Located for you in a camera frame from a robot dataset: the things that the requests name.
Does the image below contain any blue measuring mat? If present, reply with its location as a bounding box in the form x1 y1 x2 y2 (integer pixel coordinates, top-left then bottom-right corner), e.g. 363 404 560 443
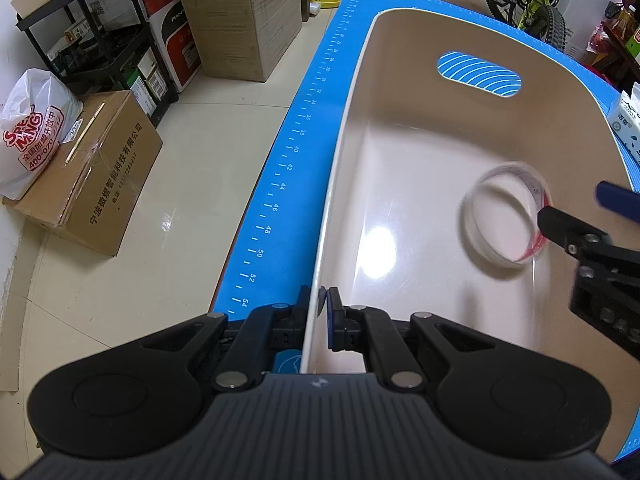
210 0 640 465

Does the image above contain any large wrapped cardboard box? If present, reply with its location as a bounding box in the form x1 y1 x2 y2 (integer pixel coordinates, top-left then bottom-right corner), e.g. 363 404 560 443
181 0 302 82

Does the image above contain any beige plastic storage bin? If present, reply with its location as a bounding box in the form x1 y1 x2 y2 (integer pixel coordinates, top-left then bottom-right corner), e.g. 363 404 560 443
312 9 639 460

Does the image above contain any brown cardboard box on floor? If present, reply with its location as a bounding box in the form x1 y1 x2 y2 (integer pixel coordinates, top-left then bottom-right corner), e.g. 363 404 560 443
2 90 163 257

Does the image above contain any white red plastic bag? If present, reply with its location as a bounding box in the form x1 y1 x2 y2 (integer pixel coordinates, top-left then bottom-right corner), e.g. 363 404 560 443
1 68 82 200

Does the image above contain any red white appliance box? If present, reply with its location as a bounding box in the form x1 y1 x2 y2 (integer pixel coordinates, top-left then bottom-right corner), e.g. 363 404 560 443
141 0 201 93

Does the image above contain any cluttered shelf with goods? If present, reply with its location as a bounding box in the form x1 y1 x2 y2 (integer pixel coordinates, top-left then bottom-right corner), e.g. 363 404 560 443
587 0 639 93

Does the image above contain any white blue tissue box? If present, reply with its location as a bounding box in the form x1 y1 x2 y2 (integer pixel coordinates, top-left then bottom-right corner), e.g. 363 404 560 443
608 82 640 164

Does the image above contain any white double-sided tape roll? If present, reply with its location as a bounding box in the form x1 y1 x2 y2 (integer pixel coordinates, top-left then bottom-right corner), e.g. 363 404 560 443
461 162 551 270

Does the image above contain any black metal shelf rack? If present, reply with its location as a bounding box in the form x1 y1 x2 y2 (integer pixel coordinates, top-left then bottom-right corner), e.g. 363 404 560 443
12 0 178 126

